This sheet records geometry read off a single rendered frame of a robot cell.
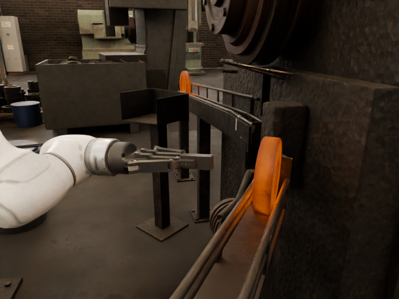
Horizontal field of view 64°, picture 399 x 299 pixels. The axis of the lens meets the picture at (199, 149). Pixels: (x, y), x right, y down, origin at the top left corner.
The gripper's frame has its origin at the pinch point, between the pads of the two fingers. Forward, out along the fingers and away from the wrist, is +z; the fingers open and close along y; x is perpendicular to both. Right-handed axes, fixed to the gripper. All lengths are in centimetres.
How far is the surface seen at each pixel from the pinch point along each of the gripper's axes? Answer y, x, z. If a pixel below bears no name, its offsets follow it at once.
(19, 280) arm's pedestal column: -14, -62, -90
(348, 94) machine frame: -17.8, 10.7, 29.5
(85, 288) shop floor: -22, -66, -64
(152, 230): -67, -66, -58
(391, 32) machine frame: -18.5, 22.6, 36.8
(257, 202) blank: 7.5, -4.4, 14.4
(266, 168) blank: 6.4, 1.9, 15.9
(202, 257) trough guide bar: 28.7, -1.3, 12.0
